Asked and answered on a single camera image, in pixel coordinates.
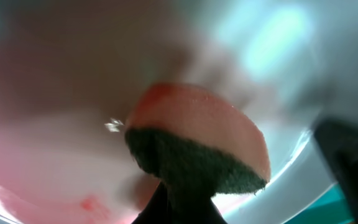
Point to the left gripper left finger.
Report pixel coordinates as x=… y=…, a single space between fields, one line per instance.
x=167 y=208

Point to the light blue plate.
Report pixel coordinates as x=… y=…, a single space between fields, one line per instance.
x=71 y=71

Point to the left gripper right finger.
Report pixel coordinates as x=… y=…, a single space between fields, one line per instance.
x=338 y=142

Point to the teal plastic tray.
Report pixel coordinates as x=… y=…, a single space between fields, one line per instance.
x=330 y=208

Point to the green and pink sponge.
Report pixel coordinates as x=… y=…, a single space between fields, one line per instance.
x=196 y=143

